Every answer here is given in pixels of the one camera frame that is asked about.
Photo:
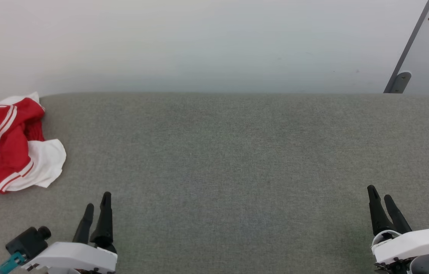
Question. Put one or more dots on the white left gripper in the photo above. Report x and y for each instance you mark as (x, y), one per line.
(73, 257)

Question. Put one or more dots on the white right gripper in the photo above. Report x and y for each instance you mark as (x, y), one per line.
(412, 245)

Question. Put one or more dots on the red and white shirt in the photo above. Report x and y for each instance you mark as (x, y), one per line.
(7, 152)

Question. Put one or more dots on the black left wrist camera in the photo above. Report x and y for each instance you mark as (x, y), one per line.
(28, 239)

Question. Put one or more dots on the teal left camera connector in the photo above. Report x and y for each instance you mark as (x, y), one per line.
(11, 263)

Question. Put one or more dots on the grey metal door bracket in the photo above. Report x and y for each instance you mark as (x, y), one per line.
(402, 82)

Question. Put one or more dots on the grey metal door frame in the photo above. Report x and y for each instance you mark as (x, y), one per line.
(410, 40)

